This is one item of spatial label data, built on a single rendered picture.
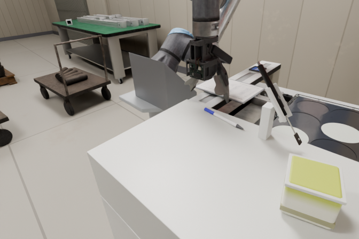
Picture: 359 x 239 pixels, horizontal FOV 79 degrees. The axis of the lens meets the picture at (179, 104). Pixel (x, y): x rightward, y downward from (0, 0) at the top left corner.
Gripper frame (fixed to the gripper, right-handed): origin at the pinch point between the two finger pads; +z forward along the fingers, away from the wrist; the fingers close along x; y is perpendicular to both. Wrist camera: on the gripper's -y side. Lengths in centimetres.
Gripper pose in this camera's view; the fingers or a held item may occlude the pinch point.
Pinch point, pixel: (209, 96)
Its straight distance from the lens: 74.3
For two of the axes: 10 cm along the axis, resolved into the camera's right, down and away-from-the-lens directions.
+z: 0.5, 8.8, 4.7
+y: -6.9, 3.7, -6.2
